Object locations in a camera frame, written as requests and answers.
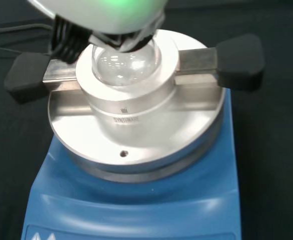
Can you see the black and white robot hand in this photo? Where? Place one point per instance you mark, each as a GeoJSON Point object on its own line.
{"type": "Point", "coordinates": [101, 15]}

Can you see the clear round-bottom glass flask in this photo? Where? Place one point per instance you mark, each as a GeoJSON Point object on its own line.
{"type": "Point", "coordinates": [126, 67]}

